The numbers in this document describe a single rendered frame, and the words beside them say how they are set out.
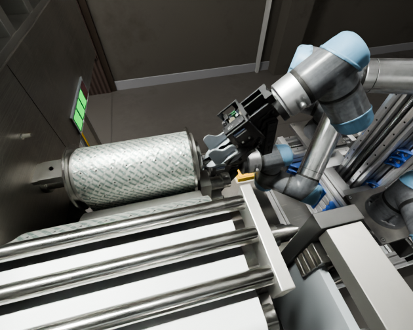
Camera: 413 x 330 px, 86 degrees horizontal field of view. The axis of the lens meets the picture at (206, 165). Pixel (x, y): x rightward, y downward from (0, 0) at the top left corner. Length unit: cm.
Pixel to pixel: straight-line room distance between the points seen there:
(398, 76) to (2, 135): 79
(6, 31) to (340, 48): 65
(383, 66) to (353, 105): 17
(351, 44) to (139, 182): 45
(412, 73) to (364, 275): 50
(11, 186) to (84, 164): 12
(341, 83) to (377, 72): 18
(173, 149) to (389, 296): 38
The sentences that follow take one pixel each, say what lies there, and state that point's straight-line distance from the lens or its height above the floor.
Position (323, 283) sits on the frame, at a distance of 30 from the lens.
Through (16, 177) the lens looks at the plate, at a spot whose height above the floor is 132.
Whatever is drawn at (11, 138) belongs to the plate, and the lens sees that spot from 54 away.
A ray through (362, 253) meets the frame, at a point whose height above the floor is 144.
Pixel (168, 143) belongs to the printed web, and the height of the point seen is 131.
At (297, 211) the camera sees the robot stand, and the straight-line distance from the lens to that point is 174.
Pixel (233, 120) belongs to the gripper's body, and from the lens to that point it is 44.
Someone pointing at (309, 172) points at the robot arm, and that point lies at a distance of 78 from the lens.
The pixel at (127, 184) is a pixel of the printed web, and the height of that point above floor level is 127.
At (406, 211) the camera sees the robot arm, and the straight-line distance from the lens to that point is 100.
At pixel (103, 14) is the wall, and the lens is 299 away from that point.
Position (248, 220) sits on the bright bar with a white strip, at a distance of 23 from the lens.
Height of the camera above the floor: 165
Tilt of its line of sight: 51 degrees down
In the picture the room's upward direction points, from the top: straight up
